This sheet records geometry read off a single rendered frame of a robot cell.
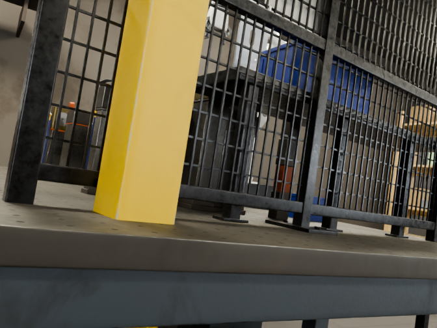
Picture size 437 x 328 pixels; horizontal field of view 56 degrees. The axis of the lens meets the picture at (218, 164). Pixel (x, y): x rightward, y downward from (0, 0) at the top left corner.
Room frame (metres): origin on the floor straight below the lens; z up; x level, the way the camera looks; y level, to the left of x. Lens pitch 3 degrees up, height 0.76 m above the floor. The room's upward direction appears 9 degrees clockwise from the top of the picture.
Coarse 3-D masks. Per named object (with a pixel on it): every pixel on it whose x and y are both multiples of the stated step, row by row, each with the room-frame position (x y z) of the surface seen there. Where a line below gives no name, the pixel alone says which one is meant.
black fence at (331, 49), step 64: (64, 0) 0.61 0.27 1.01; (128, 0) 0.68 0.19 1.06; (256, 0) 0.84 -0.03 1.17; (320, 64) 0.96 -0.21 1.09; (256, 128) 0.87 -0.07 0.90; (320, 128) 0.97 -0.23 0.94; (192, 192) 0.78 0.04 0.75; (256, 192) 0.89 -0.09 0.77; (320, 192) 1.00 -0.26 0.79; (384, 192) 1.17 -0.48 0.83
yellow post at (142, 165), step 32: (160, 0) 0.59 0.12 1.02; (192, 0) 0.62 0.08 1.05; (128, 32) 0.63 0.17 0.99; (160, 32) 0.59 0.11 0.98; (192, 32) 0.62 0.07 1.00; (128, 64) 0.62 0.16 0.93; (160, 64) 0.60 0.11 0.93; (192, 64) 0.63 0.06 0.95; (128, 96) 0.60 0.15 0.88; (160, 96) 0.60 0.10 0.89; (192, 96) 0.63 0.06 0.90; (128, 128) 0.58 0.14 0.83; (160, 128) 0.61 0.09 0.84; (128, 160) 0.58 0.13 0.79; (160, 160) 0.61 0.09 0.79; (96, 192) 0.65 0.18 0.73; (128, 192) 0.59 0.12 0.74; (160, 192) 0.62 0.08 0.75
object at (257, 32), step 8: (240, 24) 1.18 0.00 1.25; (248, 24) 1.20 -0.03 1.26; (256, 24) 1.22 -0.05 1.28; (240, 32) 1.19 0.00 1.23; (248, 32) 1.20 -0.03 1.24; (256, 32) 1.22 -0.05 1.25; (264, 32) 1.24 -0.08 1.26; (240, 40) 1.19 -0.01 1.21; (248, 40) 1.21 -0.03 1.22; (256, 40) 1.22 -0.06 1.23; (264, 40) 1.24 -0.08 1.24; (256, 48) 1.23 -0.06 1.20; (264, 48) 1.24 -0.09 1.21; (256, 56) 1.23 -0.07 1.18; (240, 64) 1.20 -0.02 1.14; (256, 64) 1.23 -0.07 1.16
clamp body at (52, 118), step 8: (56, 112) 2.13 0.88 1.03; (64, 112) 2.15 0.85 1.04; (56, 120) 2.13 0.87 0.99; (64, 120) 2.16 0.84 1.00; (48, 128) 2.15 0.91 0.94; (64, 128) 2.16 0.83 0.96; (48, 136) 2.18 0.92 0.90; (48, 144) 2.16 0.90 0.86; (56, 144) 2.15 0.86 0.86; (48, 152) 2.13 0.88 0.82; (56, 152) 2.15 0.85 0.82; (48, 160) 2.13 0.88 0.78; (56, 160) 2.16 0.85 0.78
